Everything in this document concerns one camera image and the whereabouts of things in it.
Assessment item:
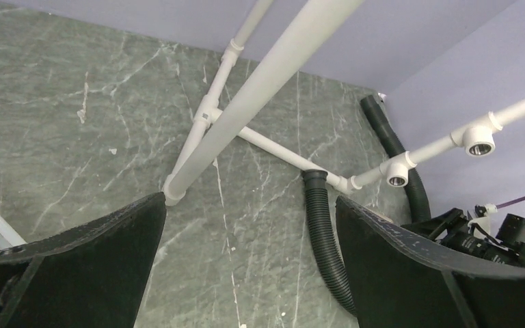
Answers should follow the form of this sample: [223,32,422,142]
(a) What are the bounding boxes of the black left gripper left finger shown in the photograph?
[0,192,167,327]

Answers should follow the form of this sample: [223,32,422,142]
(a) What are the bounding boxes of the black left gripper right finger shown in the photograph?
[336,196,525,327]

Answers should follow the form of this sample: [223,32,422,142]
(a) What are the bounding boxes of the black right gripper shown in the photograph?
[402,208,525,268]

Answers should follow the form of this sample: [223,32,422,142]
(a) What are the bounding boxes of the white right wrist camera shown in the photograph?
[467,203,498,238]

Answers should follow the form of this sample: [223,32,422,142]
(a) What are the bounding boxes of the black corrugated hose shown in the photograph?
[301,94,433,317]

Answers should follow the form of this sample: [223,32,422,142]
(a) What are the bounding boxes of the white PVC pipe frame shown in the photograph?
[163,1,525,206]

